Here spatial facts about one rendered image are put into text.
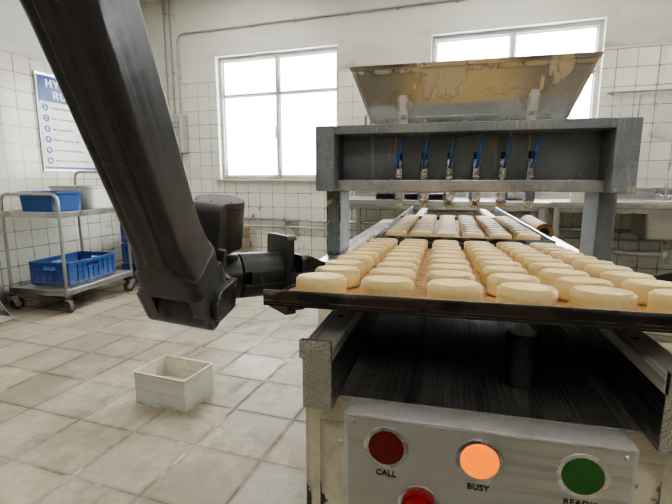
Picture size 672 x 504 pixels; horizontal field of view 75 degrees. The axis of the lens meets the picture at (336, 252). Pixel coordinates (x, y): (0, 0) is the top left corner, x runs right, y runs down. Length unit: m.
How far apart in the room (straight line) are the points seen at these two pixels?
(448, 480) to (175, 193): 0.34
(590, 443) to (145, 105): 0.42
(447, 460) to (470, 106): 0.89
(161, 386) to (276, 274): 1.74
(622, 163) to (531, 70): 0.28
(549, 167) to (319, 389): 0.90
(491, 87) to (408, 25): 3.50
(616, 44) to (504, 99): 3.43
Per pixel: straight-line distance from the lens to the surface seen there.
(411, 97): 1.16
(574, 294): 0.43
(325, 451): 0.49
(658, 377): 0.44
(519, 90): 1.17
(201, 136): 5.34
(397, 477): 0.45
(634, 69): 4.56
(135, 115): 0.33
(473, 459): 0.43
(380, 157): 1.18
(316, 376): 0.42
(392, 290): 0.40
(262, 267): 0.55
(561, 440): 0.43
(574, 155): 1.21
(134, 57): 0.33
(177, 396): 2.22
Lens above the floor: 1.05
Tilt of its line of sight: 9 degrees down
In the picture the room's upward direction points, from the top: straight up
